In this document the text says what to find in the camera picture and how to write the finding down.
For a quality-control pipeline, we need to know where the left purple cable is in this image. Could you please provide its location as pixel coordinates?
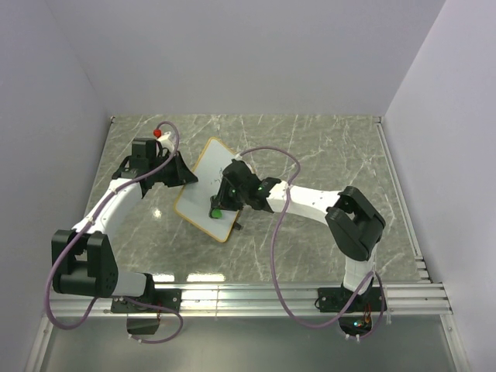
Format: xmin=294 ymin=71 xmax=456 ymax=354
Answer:
xmin=45 ymin=120 xmax=184 ymax=344

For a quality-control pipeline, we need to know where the aluminium rail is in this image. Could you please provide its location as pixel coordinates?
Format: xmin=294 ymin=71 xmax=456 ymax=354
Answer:
xmin=46 ymin=282 xmax=454 ymax=319
xmin=374 ymin=116 xmax=432 ymax=284

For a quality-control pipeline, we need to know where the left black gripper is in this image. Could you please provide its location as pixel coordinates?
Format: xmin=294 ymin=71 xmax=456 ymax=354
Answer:
xmin=150 ymin=150 xmax=197 ymax=188

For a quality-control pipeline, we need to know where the aluminium front rail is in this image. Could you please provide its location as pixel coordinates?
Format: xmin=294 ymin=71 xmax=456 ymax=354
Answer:
xmin=46 ymin=282 xmax=454 ymax=319

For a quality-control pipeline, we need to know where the yellow framed whiteboard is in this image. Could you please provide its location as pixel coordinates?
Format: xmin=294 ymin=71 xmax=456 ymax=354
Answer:
xmin=174 ymin=137 xmax=239 ymax=243

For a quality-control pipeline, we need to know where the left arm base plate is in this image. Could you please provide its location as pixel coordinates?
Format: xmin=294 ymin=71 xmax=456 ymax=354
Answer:
xmin=110 ymin=288 xmax=182 ymax=314

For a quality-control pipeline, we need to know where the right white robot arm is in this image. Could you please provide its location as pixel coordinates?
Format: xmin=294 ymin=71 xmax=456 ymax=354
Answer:
xmin=209 ymin=160 xmax=386 ymax=310

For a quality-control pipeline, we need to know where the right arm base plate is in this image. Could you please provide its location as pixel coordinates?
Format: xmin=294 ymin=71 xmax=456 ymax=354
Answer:
xmin=315 ymin=287 xmax=388 ymax=313

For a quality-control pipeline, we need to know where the aluminium right rail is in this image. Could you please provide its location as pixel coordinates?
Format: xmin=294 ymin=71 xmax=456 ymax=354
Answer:
xmin=374 ymin=116 xmax=432 ymax=284

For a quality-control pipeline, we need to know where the green whiteboard eraser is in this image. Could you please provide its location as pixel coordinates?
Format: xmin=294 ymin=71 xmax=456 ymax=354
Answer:
xmin=208 ymin=208 xmax=222 ymax=219

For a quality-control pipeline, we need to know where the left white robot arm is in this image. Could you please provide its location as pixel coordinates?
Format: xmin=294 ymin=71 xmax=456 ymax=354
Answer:
xmin=50 ymin=132 xmax=198 ymax=312

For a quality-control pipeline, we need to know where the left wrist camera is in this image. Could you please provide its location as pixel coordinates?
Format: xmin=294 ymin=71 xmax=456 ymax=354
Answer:
xmin=153 ymin=129 xmax=177 ymax=151

